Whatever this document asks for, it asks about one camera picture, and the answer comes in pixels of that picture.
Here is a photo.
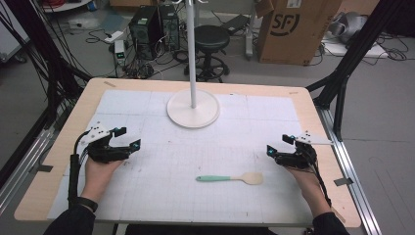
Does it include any person's left hand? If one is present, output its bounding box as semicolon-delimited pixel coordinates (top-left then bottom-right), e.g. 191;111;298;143
81;159;123;204

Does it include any black computer tower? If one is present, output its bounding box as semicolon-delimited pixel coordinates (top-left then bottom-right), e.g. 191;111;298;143
158;3;181;52
128;5;163;62

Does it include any silver grey bag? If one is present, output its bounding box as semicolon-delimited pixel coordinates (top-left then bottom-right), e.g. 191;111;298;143
327;11;369;44

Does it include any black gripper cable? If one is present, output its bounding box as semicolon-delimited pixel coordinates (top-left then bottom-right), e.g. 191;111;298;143
307;156;333;209
67;129;91;210

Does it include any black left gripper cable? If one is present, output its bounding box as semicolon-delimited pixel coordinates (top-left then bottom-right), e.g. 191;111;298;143
67;129;91;210

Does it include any white grid mat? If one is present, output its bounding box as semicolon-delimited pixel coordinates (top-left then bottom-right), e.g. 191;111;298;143
46;89;315;227

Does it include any black flat laptop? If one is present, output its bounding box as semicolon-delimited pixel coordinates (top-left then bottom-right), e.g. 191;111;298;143
220;14;252;36

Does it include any large cardboard box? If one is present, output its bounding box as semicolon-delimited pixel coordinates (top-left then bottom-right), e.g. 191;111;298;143
255;0;345;67

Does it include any black round stool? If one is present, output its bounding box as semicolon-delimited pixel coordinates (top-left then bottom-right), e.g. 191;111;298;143
183;24;231;83

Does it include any white power strip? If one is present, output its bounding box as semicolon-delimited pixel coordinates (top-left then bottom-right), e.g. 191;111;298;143
104;30;125;44

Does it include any black metal frame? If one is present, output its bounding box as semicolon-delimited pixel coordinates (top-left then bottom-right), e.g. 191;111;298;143
0;0;93;189
305;0;407;143

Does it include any green-handled wooden spatula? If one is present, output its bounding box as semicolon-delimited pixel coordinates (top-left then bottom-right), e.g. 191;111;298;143
195;171;264;186

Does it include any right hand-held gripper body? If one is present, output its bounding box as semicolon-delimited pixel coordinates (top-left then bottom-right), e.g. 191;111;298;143
275;130;335;171

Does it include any black wristband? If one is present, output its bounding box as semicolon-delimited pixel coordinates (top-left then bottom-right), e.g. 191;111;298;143
77;196;99;213

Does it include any aluminium rail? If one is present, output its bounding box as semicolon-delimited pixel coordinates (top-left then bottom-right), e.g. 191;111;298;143
0;125;57;214
315;106;383;235

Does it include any white device with green display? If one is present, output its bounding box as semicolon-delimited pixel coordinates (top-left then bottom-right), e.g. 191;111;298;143
114;39;127;67

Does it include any person's right hand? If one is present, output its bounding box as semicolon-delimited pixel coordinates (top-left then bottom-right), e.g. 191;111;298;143
287;165;324;201

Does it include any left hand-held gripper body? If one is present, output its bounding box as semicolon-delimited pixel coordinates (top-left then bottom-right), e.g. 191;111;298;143
80;121;135;165

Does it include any white stand with round base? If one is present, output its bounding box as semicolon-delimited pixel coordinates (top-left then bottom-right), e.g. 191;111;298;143
165;0;221;129

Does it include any white table leg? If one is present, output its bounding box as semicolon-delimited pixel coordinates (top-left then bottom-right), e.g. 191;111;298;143
244;0;257;62

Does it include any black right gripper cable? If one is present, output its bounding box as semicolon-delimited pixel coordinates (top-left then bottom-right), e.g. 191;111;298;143
307;156;333;209

